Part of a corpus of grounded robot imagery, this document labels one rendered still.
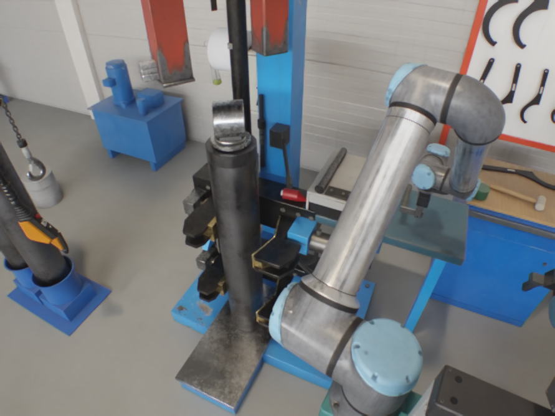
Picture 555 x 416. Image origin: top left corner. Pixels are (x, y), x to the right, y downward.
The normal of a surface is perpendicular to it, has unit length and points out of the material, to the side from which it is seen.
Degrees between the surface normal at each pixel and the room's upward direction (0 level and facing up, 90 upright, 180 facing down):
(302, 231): 0
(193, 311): 0
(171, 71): 90
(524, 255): 90
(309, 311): 46
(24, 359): 0
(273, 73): 90
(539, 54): 90
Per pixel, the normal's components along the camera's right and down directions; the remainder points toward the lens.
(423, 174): -0.66, 0.48
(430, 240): 0.00, -0.76
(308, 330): -0.36, -0.18
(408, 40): -0.42, 0.59
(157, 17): 0.52, 0.55
